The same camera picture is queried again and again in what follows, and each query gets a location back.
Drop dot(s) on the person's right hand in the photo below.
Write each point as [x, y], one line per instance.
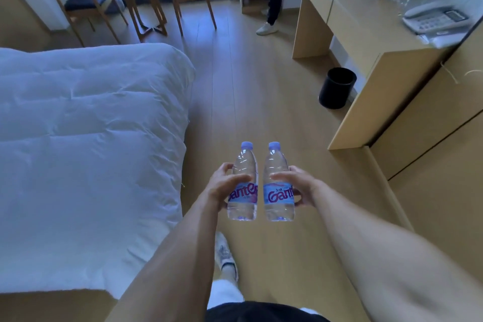
[305, 187]

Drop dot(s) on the person's left hand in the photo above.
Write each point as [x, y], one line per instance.
[222, 189]

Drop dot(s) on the blue-cap water bottle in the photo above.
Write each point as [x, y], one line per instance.
[243, 201]
[279, 201]

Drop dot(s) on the person's right forearm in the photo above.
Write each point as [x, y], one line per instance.
[400, 261]

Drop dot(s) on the person's left forearm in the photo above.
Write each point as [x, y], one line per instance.
[170, 272]

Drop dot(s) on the person's white left shoe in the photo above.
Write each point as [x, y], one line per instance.
[226, 254]

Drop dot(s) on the black bin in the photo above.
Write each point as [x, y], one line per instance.
[337, 89]

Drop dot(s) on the light denim shorts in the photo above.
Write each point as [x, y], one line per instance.
[224, 293]

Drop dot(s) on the black t-shirt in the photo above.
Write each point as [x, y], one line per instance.
[264, 313]

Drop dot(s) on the white bed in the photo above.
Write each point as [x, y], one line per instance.
[83, 152]

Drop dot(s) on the grey desk telephone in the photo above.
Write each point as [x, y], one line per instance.
[434, 18]

